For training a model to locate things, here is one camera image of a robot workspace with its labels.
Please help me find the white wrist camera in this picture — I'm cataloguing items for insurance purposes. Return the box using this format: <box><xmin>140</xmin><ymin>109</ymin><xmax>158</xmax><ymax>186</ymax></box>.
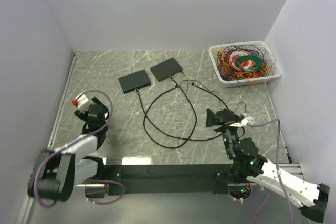
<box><xmin>72</xmin><ymin>92</ymin><xmax>91</xmax><ymax>112</ymax></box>
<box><xmin>229</xmin><ymin>114</ymin><xmax>255</xmax><ymax>127</ymax></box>

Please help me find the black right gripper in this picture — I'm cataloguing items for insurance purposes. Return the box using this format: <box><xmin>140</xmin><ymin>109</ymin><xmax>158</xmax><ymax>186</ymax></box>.
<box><xmin>205</xmin><ymin>108</ymin><xmax>241</xmax><ymax>158</ymax></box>

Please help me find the colourful wire bundle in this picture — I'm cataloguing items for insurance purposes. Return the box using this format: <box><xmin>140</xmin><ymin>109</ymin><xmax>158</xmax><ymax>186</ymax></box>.
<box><xmin>205</xmin><ymin>40</ymin><xmax>276</xmax><ymax>86</ymax></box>

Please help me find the aluminium rail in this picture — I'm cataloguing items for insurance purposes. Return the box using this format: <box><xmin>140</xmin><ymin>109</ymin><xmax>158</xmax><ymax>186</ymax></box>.
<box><xmin>277</xmin><ymin>163</ymin><xmax>306</xmax><ymax>183</ymax></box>
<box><xmin>44</xmin><ymin>50</ymin><xmax>81</xmax><ymax>150</ymax></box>

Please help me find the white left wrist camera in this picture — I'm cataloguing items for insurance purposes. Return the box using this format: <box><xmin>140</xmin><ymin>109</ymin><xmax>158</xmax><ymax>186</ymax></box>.
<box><xmin>72</xmin><ymin>92</ymin><xmax>91</xmax><ymax>112</ymax></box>

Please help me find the white plastic basket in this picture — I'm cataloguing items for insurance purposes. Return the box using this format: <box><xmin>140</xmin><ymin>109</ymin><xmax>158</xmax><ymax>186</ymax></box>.
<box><xmin>208</xmin><ymin>41</ymin><xmax>282</xmax><ymax>88</ymax></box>

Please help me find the aluminium front rail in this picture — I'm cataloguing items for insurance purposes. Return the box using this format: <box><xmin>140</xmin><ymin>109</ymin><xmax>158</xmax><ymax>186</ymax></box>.
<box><xmin>277</xmin><ymin>163</ymin><xmax>306</xmax><ymax>183</ymax></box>

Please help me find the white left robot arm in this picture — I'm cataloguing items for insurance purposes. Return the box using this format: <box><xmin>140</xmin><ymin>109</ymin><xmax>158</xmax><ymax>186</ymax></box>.
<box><xmin>27</xmin><ymin>95</ymin><xmax>111</xmax><ymax>207</ymax></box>

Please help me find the black network switch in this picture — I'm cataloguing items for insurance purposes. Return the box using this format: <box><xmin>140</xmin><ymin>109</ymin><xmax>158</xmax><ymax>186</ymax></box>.
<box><xmin>118</xmin><ymin>69</ymin><xmax>151</xmax><ymax>94</ymax></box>
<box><xmin>150</xmin><ymin>58</ymin><xmax>183</xmax><ymax>82</ymax></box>

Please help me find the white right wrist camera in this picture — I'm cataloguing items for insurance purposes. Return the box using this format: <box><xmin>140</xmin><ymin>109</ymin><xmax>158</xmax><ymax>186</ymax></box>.
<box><xmin>229</xmin><ymin>114</ymin><xmax>255</xmax><ymax>127</ymax></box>

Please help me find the aluminium left side rail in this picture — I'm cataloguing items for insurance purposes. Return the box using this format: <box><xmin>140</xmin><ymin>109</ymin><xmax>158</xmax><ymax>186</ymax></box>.
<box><xmin>44</xmin><ymin>50</ymin><xmax>81</xmax><ymax>150</ymax></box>

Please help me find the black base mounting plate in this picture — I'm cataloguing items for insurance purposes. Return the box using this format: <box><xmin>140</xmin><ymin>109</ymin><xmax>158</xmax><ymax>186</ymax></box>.
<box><xmin>83</xmin><ymin>164</ymin><xmax>263</xmax><ymax>199</ymax></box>

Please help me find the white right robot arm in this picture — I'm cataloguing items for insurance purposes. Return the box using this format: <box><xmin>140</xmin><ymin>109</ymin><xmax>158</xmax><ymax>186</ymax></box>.
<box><xmin>206</xmin><ymin>109</ymin><xmax>330</xmax><ymax>223</ymax></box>

